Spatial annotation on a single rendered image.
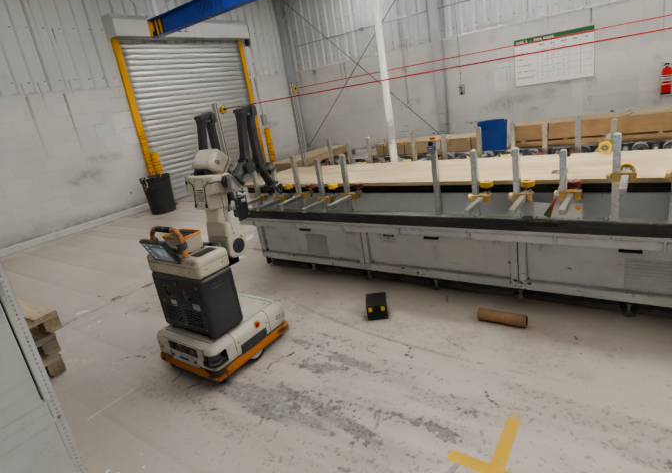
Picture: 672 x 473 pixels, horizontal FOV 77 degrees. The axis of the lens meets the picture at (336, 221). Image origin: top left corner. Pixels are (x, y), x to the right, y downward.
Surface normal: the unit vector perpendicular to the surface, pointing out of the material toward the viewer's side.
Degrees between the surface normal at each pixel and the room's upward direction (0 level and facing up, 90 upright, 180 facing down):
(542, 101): 90
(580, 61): 90
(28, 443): 90
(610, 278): 90
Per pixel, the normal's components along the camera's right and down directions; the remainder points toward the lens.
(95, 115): 0.81, 0.04
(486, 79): -0.57, 0.32
